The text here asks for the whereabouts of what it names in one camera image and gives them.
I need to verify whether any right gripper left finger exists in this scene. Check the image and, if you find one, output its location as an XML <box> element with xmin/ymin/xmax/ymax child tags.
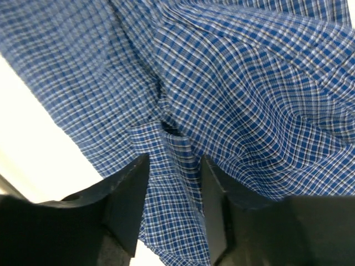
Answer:
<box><xmin>1</xmin><ymin>154</ymin><xmax>149</xmax><ymax>265</ymax></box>

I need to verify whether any blue checked long sleeve shirt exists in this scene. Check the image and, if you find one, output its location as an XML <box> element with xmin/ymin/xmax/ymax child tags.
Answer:
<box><xmin>1</xmin><ymin>1</ymin><xmax>354</xmax><ymax>265</ymax></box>

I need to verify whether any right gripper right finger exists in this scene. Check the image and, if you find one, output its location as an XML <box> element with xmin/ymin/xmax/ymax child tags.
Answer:
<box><xmin>200</xmin><ymin>157</ymin><xmax>354</xmax><ymax>265</ymax></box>

